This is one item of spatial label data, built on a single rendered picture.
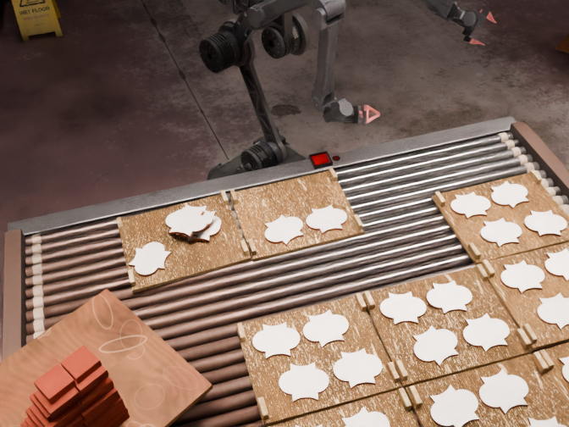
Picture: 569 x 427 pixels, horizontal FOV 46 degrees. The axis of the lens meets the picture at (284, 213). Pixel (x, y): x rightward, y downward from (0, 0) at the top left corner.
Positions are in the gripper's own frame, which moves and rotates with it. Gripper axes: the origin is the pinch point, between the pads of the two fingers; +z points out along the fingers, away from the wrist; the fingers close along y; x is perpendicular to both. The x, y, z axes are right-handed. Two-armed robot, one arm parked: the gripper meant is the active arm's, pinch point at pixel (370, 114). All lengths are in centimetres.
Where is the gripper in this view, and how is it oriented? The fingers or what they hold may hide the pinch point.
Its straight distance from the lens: 264.1
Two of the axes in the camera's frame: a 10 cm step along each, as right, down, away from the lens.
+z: 8.9, -0.7, 4.5
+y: 4.6, 1.0, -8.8
